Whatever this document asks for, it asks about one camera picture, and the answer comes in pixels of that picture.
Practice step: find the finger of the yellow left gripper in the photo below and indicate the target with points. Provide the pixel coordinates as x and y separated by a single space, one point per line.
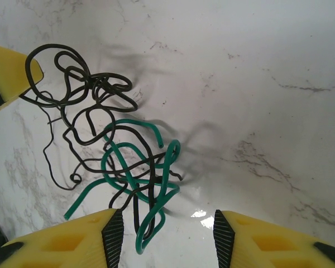
8 72

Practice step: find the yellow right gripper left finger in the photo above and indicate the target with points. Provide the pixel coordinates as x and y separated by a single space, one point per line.
58 251

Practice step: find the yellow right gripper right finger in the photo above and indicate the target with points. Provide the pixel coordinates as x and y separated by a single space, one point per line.
268 251

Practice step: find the pile of dark green bands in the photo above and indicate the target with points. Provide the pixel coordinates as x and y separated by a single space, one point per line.
29 69

